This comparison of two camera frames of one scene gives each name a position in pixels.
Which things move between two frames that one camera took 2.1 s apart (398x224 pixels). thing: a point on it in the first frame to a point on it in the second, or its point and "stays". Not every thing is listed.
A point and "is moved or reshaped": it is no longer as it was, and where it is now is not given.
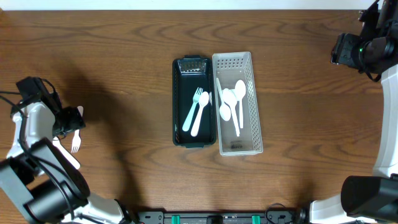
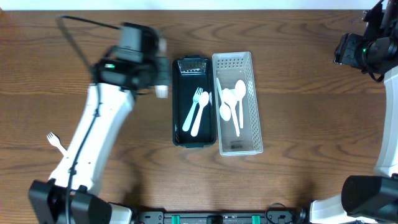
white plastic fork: [77, 141] is moved or reshaped
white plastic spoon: [240, 91] stays
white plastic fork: [65, 154] stays
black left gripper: [71, 121] to [163, 72]
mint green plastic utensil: [195, 99] stays
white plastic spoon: [224, 111] stays
